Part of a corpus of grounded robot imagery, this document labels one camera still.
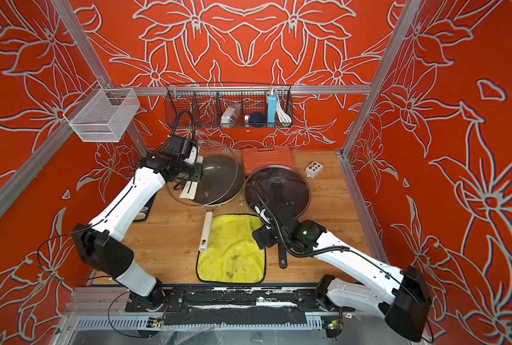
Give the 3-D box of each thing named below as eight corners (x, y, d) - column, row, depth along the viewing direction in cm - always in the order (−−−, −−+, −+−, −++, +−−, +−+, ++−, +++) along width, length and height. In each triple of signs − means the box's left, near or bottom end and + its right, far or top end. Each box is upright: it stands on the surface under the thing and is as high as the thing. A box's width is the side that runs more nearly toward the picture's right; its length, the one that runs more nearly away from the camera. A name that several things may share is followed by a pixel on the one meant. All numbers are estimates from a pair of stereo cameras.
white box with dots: (301, 173, 111) (302, 170, 109) (313, 162, 116) (314, 159, 114) (311, 180, 108) (312, 177, 106) (323, 168, 113) (324, 165, 111)
